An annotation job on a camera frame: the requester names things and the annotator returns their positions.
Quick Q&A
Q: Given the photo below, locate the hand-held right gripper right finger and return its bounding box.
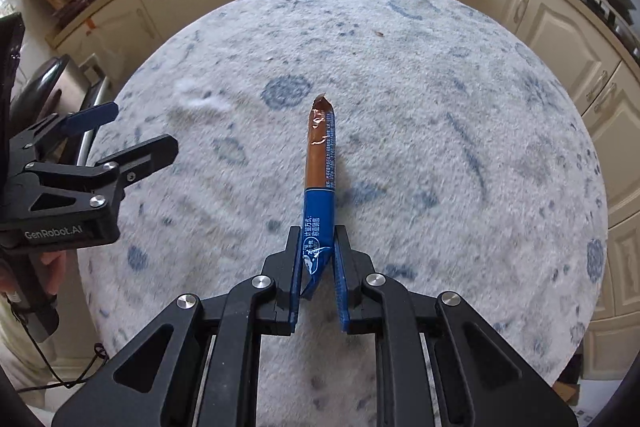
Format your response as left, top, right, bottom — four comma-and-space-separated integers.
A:
332, 224, 581, 427

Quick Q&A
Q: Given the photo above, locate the gas stove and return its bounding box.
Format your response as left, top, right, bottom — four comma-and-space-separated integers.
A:
550, 0, 640, 58

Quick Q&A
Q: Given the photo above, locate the blue brown snack wrapper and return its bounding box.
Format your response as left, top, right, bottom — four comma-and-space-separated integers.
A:
298, 92, 341, 303

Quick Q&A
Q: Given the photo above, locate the person's left hand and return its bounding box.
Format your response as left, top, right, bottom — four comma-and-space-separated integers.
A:
0, 249, 68, 304

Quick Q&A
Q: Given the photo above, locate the thin black cord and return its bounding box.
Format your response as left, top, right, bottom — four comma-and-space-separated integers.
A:
7, 297, 108, 392

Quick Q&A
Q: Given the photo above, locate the stainless steel appliance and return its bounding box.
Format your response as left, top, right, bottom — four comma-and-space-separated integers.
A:
10, 52, 116, 168

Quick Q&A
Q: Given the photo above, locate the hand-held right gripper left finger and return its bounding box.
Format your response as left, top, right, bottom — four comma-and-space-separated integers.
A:
52, 224, 303, 427

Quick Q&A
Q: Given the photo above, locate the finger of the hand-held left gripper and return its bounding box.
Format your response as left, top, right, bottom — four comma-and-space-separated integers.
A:
22, 134, 180, 214
10, 101, 120, 158

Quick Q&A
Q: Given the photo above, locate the round table, blue-white cloth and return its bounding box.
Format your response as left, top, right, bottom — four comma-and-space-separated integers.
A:
76, 0, 608, 427

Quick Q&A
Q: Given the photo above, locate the brown cardboard piece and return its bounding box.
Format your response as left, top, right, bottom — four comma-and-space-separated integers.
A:
550, 352, 586, 408

